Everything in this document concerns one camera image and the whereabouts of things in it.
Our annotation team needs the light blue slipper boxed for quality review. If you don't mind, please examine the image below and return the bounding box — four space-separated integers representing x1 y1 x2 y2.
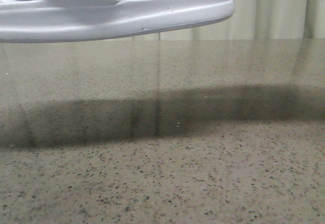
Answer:
1 0 235 43

